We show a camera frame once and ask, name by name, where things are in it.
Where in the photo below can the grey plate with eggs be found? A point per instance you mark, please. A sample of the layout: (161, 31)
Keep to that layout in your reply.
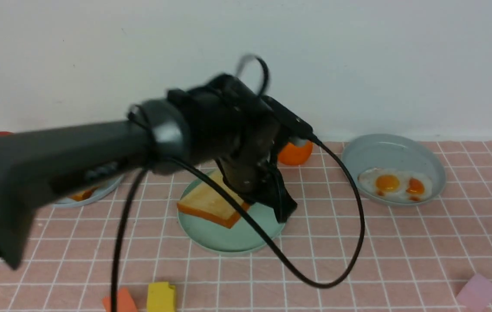
(393, 152)

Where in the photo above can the fried egg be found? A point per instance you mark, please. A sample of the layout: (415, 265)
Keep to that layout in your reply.
(419, 187)
(381, 182)

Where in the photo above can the blue plate with bread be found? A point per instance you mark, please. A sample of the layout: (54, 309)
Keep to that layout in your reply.
(98, 193)

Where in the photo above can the toast slice sandwich bottom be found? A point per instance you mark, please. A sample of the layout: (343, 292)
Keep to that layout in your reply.
(200, 200)

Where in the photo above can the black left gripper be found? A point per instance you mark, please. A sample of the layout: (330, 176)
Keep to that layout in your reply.
(231, 125)

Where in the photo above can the pink checkered tablecloth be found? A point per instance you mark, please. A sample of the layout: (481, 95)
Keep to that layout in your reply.
(414, 259)

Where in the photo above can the orange foam block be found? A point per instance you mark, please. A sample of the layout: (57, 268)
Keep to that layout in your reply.
(125, 302)

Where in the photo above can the pink foam block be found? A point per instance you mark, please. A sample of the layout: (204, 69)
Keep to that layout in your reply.
(476, 294)

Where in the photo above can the yellow foam block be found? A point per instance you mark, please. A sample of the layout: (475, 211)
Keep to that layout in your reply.
(161, 297)

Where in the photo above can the toast slice upper remaining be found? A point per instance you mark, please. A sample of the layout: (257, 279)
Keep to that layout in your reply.
(84, 194)

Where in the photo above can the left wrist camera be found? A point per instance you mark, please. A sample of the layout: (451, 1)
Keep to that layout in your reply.
(297, 131)

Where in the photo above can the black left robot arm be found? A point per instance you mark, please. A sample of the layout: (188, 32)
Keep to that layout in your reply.
(39, 168)

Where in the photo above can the orange mandarin fruit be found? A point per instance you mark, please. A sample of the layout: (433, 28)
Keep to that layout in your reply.
(292, 155)

